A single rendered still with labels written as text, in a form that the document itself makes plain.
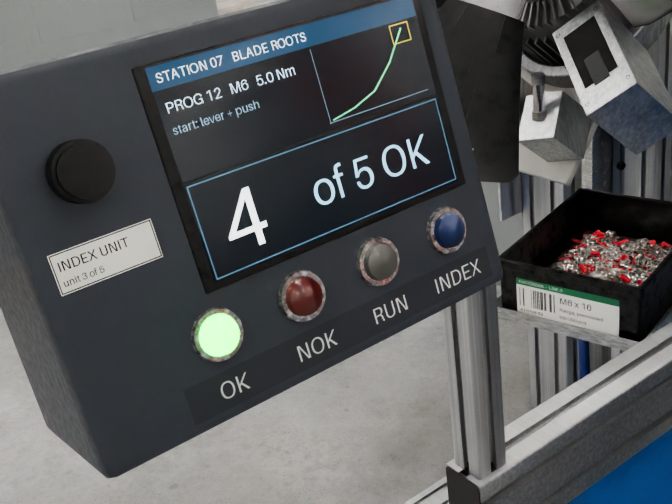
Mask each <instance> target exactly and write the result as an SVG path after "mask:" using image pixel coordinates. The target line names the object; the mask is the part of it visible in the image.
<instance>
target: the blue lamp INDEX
mask: <svg viewBox="0 0 672 504"><path fill-rule="evenodd" d="M465 236H466V223H465V220H464V218H463V216H462V214H461V213H460V212H459V211H458V210H456V209H454V208H451V207H440V208H438V209H436V210H435V211H434V212H433V213H432V214H431V216H430V218H429V220H428V223H427V238H428V241H429V243H430V245H431V247H432V248H433V249H434V250H435V251H437V252H439V253H442V254H448V253H452V252H455V251H456V250H458V249H459V248H460V247H461V245H462V244H463V242H464V240H465Z"/></svg>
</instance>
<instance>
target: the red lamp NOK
mask: <svg viewBox="0 0 672 504"><path fill-rule="evenodd" d="M325 298H326V292H325V287H324V285H323V282H322V281H321V279H320V278H319V277H318V276H317V275H316V274H314V273H312V272H310V271H307V270H297V271H294V272H292V273H290V274H289V275H288V276H287V277H285V279H284V280H283V281H282V283H281V285H280V288H279V292H278V302H279V307H280V309H281V311H282V312H283V314H284V315H285V316H286V317H287V318H288V319H290V320H292V321H296V322H305V321H309V320H311V319H313V318H315V317H316V316H317V315H318V314H319V313H320V311H321V310H322V308H323V306H324V303H325Z"/></svg>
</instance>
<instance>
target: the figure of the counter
mask: <svg viewBox="0 0 672 504"><path fill-rule="evenodd" d="M183 187H184V190H185V193H186V196H187V199H188V202H189V205H190V208H191V211H192V214H193V217H194V220H195V223H196V226H197V229H198V232H199V235H200V238H201V241H202V244H203V247H204V251H205V254H206V257H207V260H208V263H209V266H210V269H211V272H212V275H213V278H214V281H215V284H216V283H218V282H220V281H223V280H225V279H227V278H230V277H232V276H235V275H237V274H239V273H242V272H244V271H246V270H249V269H251V268H253V267H256V266H258V265H261V264H263V263H265V262H268V261H270V260H272V259H275V258H277V257H279V256H282V255H284V254H286V253H289V252H291V251H294V250H296V249H298V248H300V245H299V242H298V238H297V235H296V232H295V228H294V225H293V222H292V219H291V215H290V212H289V209H288V205H287V202H286V199H285V195H284V192H283V189H282V186H281V182H280V179H279V176H278V172H277V169H276V166H275V162H274V159H273V156H272V154H270V155H267V156H264V157H261V158H258V159H256V160H253V161H250V162H247V163H244V164H241V165H239V166H236V167H233V168H230V169H227V170H225V171H222V172H219V173H216V174H213V175H210V176H208V177H205V178H202V179H199V180H196V181H193V182H191V183H188V184H185V185H183Z"/></svg>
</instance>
